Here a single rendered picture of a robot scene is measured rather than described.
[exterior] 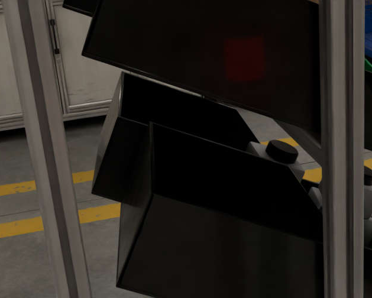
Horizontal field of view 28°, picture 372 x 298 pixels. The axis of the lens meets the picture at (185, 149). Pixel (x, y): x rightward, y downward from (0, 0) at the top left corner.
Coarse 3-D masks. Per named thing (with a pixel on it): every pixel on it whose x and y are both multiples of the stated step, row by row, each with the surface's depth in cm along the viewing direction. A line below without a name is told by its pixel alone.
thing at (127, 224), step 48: (144, 144) 57; (192, 144) 60; (144, 192) 50; (192, 192) 61; (240, 192) 61; (288, 192) 62; (144, 240) 48; (192, 240) 48; (240, 240) 49; (288, 240) 49; (144, 288) 50; (192, 288) 50; (240, 288) 50; (288, 288) 50
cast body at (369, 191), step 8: (368, 168) 72; (368, 176) 70; (320, 184) 73; (368, 184) 70; (312, 192) 73; (320, 192) 73; (368, 192) 70; (320, 200) 71; (368, 200) 70; (320, 208) 70; (368, 208) 70; (368, 216) 71; (368, 224) 71; (368, 232) 71; (368, 240) 72
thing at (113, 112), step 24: (120, 96) 65; (144, 96) 73; (168, 96) 73; (192, 96) 74; (120, 120) 61; (144, 120) 74; (168, 120) 74; (192, 120) 74; (216, 120) 75; (240, 120) 75; (120, 144) 61; (240, 144) 76; (96, 168) 65; (120, 168) 62; (96, 192) 63; (120, 192) 63
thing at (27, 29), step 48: (336, 0) 40; (48, 48) 37; (336, 48) 41; (48, 96) 38; (336, 96) 42; (48, 144) 40; (336, 144) 43; (48, 192) 40; (336, 192) 44; (48, 240) 41; (336, 240) 45; (336, 288) 47
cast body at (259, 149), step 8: (248, 144) 70; (256, 144) 70; (272, 144) 68; (280, 144) 69; (288, 144) 70; (248, 152) 70; (256, 152) 68; (264, 152) 69; (272, 152) 68; (280, 152) 68; (288, 152) 68; (296, 152) 69; (280, 160) 68; (288, 160) 68; (296, 160) 70; (296, 168) 68; (296, 176) 68
